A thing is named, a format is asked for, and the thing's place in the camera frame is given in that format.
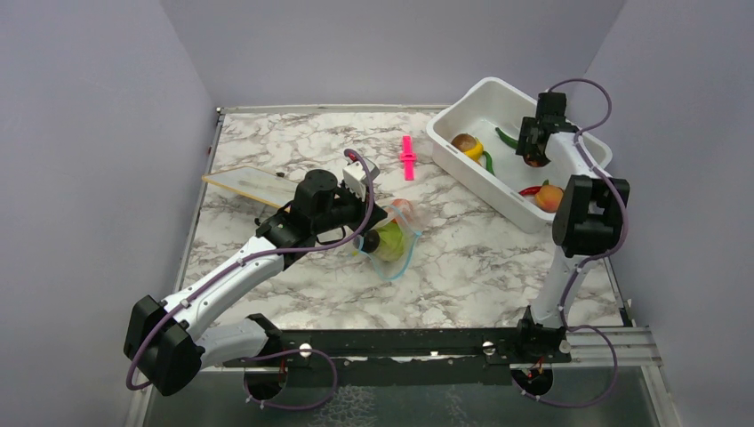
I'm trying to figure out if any black metal base rail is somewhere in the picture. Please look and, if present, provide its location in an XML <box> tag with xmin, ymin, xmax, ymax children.
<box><xmin>224</xmin><ymin>316</ymin><xmax>571</xmax><ymax>388</ymax></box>

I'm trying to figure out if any red chili pepper toy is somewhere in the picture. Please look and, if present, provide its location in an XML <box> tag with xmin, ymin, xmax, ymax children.
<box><xmin>518</xmin><ymin>186</ymin><xmax>541</xmax><ymax>196</ymax></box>

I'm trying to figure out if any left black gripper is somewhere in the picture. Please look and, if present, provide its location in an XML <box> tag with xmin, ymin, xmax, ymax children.
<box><xmin>313</xmin><ymin>180</ymin><xmax>388</xmax><ymax>237</ymax></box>

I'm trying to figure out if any yellow banana toy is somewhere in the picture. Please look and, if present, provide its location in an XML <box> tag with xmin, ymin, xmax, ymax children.
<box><xmin>463</xmin><ymin>139</ymin><xmax>485</xmax><ymax>163</ymax></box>

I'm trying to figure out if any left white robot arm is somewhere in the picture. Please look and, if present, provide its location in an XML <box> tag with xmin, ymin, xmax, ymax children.
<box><xmin>124</xmin><ymin>163</ymin><xmax>386</xmax><ymax>396</ymax></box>

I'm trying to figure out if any clear zip top bag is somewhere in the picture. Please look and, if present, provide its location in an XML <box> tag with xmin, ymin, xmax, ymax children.
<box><xmin>351</xmin><ymin>198</ymin><xmax>429</xmax><ymax>282</ymax></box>

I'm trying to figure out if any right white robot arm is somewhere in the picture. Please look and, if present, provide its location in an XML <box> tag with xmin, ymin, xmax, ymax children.
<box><xmin>512</xmin><ymin>91</ymin><xmax>630</xmax><ymax>362</ymax></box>

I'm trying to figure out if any dark maroon plum toy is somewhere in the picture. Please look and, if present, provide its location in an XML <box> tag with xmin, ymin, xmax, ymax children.
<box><xmin>523</xmin><ymin>153</ymin><xmax>550</xmax><ymax>168</ymax></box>

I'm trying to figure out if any white plastic bin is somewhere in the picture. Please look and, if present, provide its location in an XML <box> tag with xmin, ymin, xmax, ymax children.
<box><xmin>426</xmin><ymin>77</ymin><xmax>582</xmax><ymax>233</ymax></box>

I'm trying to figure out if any dark avocado toy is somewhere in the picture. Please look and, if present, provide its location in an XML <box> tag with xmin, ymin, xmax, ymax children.
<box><xmin>361</xmin><ymin>230</ymin><xmax>381</xmax><ymax>254</ymax></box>

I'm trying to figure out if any dark green pepper toy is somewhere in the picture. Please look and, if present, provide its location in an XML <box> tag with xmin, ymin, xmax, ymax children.
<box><xmin>494</xmin><ymin>127</ymin><xmax>518</xmax><ymax>150</ymax></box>

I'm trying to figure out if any green cucumber toy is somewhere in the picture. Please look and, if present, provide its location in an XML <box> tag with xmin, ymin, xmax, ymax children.
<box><xmin>482</xmin><ymin>151</ymin><xmax>495</xmax><ymax>176</ymax></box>

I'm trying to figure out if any peach toy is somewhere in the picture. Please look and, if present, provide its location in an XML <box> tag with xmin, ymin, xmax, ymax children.
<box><xmin>533</xmin><ymin>184</ymin><xmax>564</xmax><ymax>214</ymax></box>

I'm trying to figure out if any pink plastic clip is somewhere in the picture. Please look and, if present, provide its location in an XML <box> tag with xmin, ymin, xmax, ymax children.
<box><xmin>399</xmin><ymin>135</ymin><xmax>417</xmax><ymax>181</ymax></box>

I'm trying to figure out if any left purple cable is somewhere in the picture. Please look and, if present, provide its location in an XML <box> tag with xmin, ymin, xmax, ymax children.
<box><xmin>124</xmin><ymin>148</ymin><xmax>376</xmax><ymax>392</ymax></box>

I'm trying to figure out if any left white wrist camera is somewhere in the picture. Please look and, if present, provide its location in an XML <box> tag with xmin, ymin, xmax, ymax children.
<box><xmin>342</xmin><ymin>159</ymin><xmax>380</xmax><ymax>201</ymax></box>

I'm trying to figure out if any green cabbage toy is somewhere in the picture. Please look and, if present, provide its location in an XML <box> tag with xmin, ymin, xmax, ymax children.
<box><xmin>373</xmin><ymin>222</ymin><xmax>405</xmax><ymax>262</ymax></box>

